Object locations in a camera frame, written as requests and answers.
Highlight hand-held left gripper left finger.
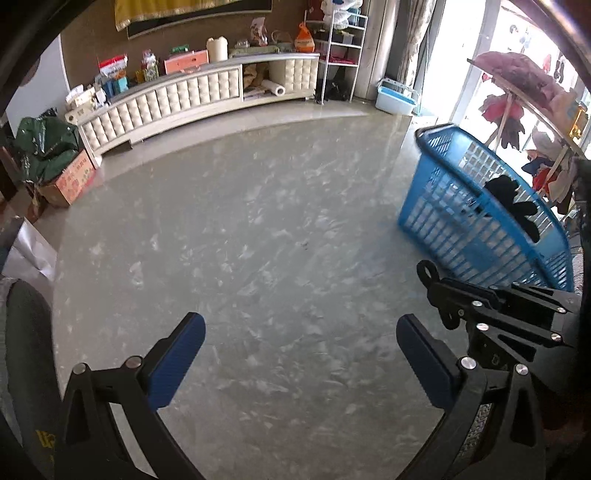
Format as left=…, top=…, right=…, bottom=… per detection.
left=54, top=312, right=206, bottom=480

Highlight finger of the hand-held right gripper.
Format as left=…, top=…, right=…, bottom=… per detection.
left=438, top=298, right=577, bottom=349
left=417, top=260, right=581, bottom=319

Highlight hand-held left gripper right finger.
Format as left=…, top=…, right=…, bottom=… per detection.
left=396, top=314, right=548, bottom=480

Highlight blue plastic laundry basket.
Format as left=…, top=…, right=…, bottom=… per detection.
left=398, top=124, right=575, bottom=292

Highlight black soft cloth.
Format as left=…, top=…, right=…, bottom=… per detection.
left=471, top=175, right=541, bottom=244

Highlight hanging clothes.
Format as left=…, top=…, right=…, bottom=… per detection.
left=522, top=129, right=578, bottom=215

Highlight dark padded object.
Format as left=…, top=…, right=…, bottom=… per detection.
left=4, top=279, right=63, bottom=480

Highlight red hanging garment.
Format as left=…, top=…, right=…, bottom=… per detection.
left=479, top=92, right=527, bottom=151

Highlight silver paper bag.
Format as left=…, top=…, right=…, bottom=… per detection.
left=0, top=217, right=58, bottom=282

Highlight clothes drying rack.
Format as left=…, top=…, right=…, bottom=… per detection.
left=466, top=51, right=591, bottom=222

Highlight light blue plastic bin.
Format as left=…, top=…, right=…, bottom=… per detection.
left=375, top=78, right=419, bottom=116

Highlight cardboard box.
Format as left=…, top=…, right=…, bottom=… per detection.
left=39, top=150, right=97, bottom=208

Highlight pink cloth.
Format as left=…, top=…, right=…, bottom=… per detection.
left=475, top=51, right=575, bottom=107

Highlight patterned curtain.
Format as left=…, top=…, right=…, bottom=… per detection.
left=399, top=0, right=437, bottom=93

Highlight green plastic bag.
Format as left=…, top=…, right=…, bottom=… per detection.
left=14, top=115, right=80, bottom=183

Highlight white tufted media cabinet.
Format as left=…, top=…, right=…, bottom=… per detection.
left=76, top=52, right=321, bottom=158

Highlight white metal shelf rack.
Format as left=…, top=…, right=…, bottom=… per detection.
left=315, top=11, right=370, bottom=104

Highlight tissue box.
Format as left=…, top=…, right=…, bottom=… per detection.
left=65, top=85, right=95, bottom=109

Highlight orange bag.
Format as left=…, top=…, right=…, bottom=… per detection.
left=294, top=22, right=315, bottom=54

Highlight yellow brown cloth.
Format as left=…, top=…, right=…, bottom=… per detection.
left=244, top=65, right=269, bottom=88

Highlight pink box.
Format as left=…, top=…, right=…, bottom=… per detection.
left=164, top=49, right=209, bottom=73

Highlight white plastic bag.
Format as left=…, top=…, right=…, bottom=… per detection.
left=321, top=0, right=363, bottom=28

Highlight red and white packet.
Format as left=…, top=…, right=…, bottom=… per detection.
left=98, top=54, right=127, bottom=75

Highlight white plastic jug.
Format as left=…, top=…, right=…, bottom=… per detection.
left=206, top=37, right=229, bottom=63

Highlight green tray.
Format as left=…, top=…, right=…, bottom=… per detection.
left=229, top=44, right=280, bottom=58

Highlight wall television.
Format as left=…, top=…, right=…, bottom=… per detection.
left=115, top=0, right=273, bottom=40

